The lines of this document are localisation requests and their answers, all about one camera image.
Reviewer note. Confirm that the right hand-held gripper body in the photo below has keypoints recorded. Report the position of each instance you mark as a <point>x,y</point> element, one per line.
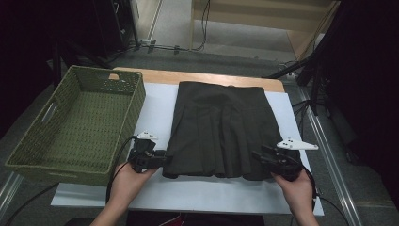
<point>287,164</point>

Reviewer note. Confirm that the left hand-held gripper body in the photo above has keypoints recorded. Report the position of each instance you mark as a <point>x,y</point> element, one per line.
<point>142,157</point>

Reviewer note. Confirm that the dark pleated skirt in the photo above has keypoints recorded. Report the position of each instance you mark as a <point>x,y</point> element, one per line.
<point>219,132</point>

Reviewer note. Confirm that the green woven basket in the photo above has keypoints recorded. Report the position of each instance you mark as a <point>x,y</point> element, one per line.
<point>78,125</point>

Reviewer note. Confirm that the person's right hand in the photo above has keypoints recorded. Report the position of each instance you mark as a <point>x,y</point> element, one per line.
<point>298,194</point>

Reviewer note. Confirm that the person's left hand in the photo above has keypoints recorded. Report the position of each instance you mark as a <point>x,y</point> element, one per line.
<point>128,186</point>

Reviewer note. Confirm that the white board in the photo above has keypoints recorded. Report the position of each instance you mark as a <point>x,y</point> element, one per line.
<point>204,194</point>

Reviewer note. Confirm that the black tripod stand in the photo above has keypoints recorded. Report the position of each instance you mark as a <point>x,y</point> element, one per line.
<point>313,100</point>

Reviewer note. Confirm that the dark curtain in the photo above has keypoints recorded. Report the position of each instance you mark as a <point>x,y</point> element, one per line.
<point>370,78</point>

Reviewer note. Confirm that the black metal stand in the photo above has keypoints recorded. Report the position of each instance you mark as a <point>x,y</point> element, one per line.
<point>56,69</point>

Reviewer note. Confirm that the light wooden shelf unit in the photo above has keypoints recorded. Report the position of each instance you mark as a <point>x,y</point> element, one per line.
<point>244,20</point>

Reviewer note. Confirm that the black cabinet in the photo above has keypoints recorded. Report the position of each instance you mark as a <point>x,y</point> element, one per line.
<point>113,25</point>

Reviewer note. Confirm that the long metal rail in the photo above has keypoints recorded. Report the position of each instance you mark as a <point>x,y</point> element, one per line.
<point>330,163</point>

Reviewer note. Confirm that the short metal rail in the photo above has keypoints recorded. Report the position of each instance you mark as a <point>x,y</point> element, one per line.
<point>7,191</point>

